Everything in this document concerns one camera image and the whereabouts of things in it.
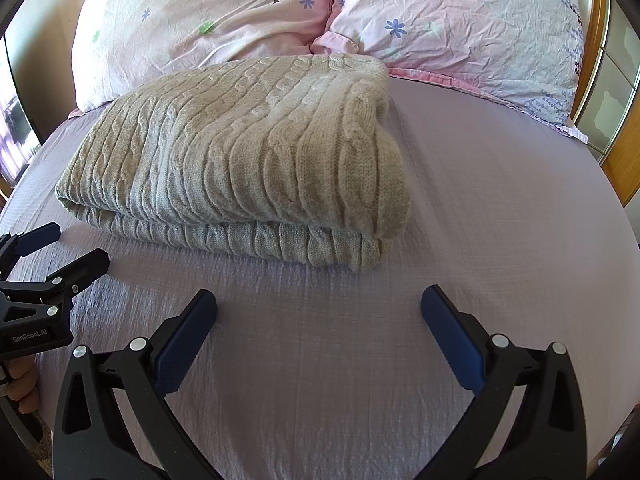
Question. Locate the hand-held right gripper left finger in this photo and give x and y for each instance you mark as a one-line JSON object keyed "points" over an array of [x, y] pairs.
{"points": [[181, 345]]}

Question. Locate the pink floral pillow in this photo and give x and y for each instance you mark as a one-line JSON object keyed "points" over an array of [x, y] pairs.
{"points": [[465, 35]]}

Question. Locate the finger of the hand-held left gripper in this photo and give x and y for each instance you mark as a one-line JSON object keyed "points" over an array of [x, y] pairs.
{"points": [[40, 235], [82, 265]]}

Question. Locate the pink tree print pillow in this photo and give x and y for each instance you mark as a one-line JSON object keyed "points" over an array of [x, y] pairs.
{"points": [[200, 25]]}

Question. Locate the person's left hand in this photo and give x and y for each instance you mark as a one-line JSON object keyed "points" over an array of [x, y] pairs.
{"points": [[22, 382]]}

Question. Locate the wooden headboard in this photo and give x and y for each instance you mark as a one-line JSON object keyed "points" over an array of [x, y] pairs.
{"points": [[607, 110]]}

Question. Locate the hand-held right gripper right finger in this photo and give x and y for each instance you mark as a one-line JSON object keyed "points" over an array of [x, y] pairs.
{"points": [[454, 342]]}

